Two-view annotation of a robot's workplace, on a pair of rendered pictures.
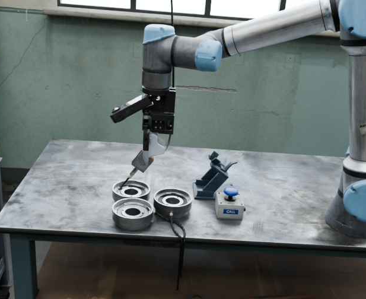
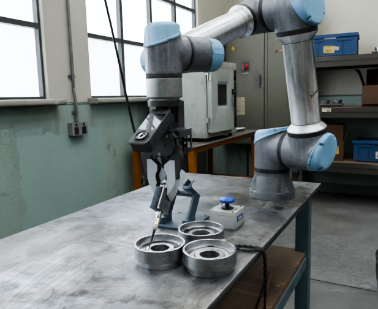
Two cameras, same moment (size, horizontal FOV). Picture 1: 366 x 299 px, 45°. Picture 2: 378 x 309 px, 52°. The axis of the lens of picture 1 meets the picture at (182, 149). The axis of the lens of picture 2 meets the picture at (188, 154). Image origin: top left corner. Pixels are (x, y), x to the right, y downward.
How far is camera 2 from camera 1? 1.04 m
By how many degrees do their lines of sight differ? 58
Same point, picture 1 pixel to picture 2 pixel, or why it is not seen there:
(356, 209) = (323, 160)
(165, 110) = (179, 124)
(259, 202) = not seen: hidden behind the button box
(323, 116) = (47, 183)
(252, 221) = (249, 219)
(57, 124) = not seen: outside the picture
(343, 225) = (283, 193)
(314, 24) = (241, 29)
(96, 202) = (141, 282)
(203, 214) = not seen: hidden behind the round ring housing
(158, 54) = (180, 54)
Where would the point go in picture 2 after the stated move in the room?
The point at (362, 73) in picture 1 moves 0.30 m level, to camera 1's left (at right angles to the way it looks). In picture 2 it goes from (308, 54) to (271, 43)
